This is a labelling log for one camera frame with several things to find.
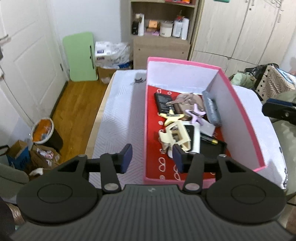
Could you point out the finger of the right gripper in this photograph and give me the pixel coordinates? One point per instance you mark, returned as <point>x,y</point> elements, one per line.
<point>280,110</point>

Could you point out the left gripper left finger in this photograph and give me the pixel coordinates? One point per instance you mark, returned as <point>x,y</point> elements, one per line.
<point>111,165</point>

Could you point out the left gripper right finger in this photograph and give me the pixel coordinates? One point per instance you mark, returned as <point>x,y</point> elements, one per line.
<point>192,164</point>

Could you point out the black square device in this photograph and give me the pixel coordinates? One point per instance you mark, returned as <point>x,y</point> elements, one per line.
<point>212,151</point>

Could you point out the AA battery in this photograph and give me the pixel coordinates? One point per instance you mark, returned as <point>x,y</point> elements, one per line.
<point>209,139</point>

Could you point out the white pocket wifi router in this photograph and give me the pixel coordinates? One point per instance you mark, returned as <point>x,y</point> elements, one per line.
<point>194,134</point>

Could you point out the cream claw hair clip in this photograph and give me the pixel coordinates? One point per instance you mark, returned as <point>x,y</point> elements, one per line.
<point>175,133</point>

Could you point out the white power adapter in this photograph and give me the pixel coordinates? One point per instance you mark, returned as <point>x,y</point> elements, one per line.
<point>207,128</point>

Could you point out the purple star hair clip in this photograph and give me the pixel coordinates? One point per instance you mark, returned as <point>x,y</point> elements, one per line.
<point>196,115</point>

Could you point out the yellow star hair clip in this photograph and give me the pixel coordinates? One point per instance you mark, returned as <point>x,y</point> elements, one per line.
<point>171,117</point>

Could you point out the grey router back cover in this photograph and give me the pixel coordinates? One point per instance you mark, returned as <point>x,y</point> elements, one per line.
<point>211,109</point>

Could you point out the pink storage box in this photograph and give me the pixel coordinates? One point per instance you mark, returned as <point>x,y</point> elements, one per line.
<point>185,77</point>

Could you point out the pink beige case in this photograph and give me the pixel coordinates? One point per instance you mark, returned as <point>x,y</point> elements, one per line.
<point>180,108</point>

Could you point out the silver keys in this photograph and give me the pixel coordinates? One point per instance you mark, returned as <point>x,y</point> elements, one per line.
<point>186,98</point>

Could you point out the black phone battery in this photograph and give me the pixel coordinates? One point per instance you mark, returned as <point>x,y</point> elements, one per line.
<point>161,103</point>

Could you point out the patterned tote bag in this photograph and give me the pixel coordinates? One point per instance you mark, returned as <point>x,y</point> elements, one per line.
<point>271,81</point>

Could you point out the red glasses pattern book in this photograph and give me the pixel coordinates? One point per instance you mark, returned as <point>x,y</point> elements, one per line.
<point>159,169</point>

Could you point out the white patterned table cloth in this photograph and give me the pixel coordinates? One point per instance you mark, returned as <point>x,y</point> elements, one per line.
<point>120,120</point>

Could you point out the green cloth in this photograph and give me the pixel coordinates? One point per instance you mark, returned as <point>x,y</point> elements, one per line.
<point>246,80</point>

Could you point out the brown paper bag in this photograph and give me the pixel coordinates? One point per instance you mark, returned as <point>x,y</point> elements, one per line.
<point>45,157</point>

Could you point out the black trash bin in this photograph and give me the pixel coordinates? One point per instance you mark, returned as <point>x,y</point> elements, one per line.
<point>44,133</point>

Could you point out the wooden wardrobe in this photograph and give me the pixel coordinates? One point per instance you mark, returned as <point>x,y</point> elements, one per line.
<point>235,35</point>

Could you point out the cardboard box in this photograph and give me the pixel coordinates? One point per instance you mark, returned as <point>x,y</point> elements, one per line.
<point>18,156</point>

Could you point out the tissue paper pack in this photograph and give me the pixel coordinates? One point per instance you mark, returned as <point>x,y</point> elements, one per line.
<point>111,55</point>

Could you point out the green folding table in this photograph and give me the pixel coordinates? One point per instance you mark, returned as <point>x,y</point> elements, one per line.
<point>79,50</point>

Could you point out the wooden shelf cabinet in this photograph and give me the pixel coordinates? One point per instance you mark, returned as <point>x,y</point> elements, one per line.
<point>151,44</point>

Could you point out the white door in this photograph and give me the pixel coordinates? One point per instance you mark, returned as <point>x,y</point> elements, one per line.
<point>32,63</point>

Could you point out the white tall bottle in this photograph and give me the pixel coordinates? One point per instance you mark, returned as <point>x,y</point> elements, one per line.
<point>185,28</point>

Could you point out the white bottle red cap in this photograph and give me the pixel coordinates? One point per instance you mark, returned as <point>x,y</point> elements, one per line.
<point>177,28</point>

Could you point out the white cream jar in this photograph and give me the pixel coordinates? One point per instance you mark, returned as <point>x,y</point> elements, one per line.
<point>166,28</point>

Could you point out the white spray bottle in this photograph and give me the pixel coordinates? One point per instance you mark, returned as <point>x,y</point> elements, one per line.
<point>140,19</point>

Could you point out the orange small box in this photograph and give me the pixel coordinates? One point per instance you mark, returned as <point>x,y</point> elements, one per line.
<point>153,24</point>

